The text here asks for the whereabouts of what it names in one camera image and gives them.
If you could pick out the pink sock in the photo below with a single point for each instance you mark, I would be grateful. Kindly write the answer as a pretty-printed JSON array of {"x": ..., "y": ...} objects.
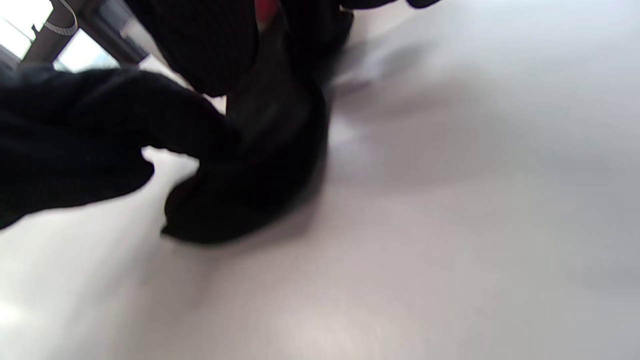
[{"x": 267, "y": 7}]

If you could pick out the black sock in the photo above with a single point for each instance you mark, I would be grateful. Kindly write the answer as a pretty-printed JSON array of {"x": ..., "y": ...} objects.
[
  {"x": 315, "y": 40},
  {"x": 265, "y": 175}
]

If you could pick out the person's right hand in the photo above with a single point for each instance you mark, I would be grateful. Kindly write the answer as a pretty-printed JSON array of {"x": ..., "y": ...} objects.
[{"x": 75, "y": 135}]

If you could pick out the person's left hand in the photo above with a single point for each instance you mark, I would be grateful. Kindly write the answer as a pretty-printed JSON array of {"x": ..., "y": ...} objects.
[{"x": 380, "y": 3}]

